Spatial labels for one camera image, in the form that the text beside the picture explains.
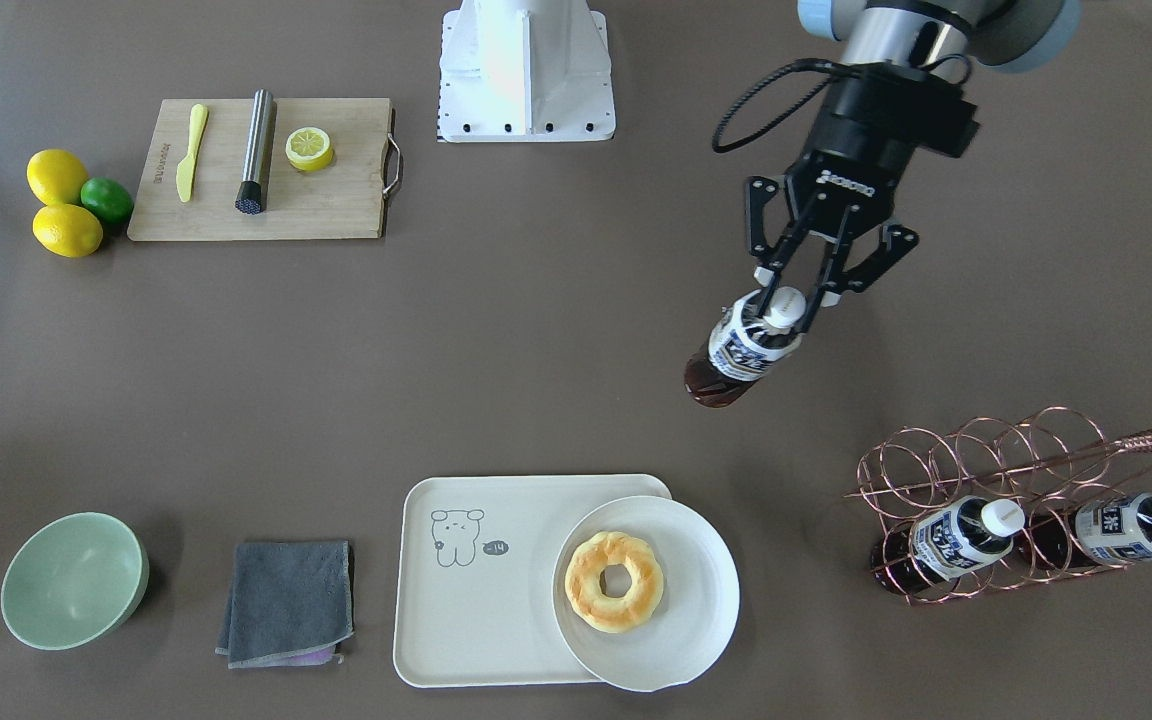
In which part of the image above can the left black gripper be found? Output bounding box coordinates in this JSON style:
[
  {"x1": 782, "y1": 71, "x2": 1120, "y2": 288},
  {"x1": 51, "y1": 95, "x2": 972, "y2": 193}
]
[{"x1": 744, "y1": 61, "x2": 979, "y2": 334}]

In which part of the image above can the tea bottle top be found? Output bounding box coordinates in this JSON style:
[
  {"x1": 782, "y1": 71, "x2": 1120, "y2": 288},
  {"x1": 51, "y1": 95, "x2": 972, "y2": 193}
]
[{"x1": 684, "y1": 290, "x2": 806, "y2": 407}]

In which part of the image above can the tea bottle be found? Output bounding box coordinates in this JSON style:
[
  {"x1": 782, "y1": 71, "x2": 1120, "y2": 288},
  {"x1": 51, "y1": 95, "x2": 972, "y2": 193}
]
[
  {"x1": 1018, "y1": 492, "x2": 1152, "y2": 571},
  {"x1": 870, "y1": 495, "x2": 1026, "y2": 596},
  {"x1": 684, "y1": 290, "x2": 806, "y2": 407}
]

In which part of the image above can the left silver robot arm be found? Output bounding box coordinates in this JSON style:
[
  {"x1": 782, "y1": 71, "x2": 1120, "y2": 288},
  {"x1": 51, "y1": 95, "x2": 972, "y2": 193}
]
[{"x1": 746, "y1": 1, "x2": 1082, "y2": 340}]

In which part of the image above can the tea bottle front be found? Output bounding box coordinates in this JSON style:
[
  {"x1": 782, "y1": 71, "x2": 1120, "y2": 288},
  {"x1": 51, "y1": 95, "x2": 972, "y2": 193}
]
[
  {"x1": 1018, "y1": 492, "x2": 1152, "y2": 571},
  {"x1": 870, "y1": 495, "x2": 1026, "y2": 596}
]

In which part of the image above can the cream tray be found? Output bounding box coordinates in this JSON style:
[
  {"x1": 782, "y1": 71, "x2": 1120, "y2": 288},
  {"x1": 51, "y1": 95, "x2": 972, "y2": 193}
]
[{"x1": 392, "y1": 473, "x2": 669, "y2": 688}]

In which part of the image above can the white plate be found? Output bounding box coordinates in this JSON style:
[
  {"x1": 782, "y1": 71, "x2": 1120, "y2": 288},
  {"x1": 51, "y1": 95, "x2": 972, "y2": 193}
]
[{"x1": 553, "y1": 497, "x2": 740, "y2": 692}]

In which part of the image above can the donut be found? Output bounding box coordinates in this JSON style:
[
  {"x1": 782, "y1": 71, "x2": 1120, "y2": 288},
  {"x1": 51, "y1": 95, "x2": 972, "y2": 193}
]
[{"x1": 564, "y1": 530, "x2": 666, "y2": 634}]

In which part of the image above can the wooden cutting board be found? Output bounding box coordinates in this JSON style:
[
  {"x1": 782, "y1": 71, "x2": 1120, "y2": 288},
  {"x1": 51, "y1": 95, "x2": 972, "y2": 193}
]
[{"x1": 127, "y1": 96, "x2": 394, "y2": 242}]

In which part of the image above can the half lemon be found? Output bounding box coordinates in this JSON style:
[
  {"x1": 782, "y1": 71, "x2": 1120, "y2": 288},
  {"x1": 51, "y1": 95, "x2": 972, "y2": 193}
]
[{"x1": 285, "y1": 126, "x2": 335, "y2": 172}]

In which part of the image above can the steel muddler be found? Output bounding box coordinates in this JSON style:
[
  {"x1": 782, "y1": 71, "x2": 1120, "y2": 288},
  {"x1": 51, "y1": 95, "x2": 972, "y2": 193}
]
[{"x1": 234, "y1": 88, "x2": 276, "y2": 215}]

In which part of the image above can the grey folded cloth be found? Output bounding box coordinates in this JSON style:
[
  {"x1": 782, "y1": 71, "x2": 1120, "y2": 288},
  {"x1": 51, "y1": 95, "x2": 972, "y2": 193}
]
[{"x1": 215, "y1": 539, "x2": 355, "y2": 670}]

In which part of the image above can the yellow plastic knife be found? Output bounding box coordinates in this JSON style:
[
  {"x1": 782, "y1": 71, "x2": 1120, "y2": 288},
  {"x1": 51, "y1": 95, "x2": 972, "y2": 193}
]
[{"x1": 175, "y1": 103, "x2": 210, "y2": 202}]

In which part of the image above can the green lime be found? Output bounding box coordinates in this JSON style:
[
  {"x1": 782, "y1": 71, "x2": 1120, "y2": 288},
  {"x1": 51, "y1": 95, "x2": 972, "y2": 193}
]
[{"x1": 79, "y1": 177, "x2": 134, "y2": 225}]

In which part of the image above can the yellow lemon lower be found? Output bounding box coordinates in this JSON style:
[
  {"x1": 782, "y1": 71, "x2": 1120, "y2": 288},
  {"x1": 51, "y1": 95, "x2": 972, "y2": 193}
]
[{"x1": 32, "y1": 204, "x2": 105, "y2": 258}]

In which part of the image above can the yellow lemon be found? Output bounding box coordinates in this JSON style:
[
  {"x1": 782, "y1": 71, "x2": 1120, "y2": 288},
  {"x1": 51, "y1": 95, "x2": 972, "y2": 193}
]
[
  {"x1": 32, "y1": 204, "x2": 105, "y2": 258},
  {"x1": 26, "y1": 149, "x2": 90, "y2": 206}
]

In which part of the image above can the yellow lemon upper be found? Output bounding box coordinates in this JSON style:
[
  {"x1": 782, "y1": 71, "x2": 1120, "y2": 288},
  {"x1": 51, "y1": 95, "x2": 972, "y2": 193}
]
[{"x1": 26, "y1": 149, "x2": 90, "y2": 206}]

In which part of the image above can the green bowl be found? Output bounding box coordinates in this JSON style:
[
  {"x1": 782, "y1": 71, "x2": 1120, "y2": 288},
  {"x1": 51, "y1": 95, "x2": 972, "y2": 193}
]
[{"x1": 0, "y1": 511, "x2": 150, "y2": 651}]

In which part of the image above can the copper wire bottle rack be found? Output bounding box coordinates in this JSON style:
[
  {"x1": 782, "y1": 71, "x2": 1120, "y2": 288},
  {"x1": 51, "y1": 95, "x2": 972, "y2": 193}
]
[{"x1": 854, "y1": 406, "x2": 1152, "y2": 606}]

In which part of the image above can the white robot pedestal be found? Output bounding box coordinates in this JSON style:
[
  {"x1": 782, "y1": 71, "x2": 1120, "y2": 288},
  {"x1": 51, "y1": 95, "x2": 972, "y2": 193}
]
[{"x1": 435, "y1": 1, "x2": 617, "y2": 143}]

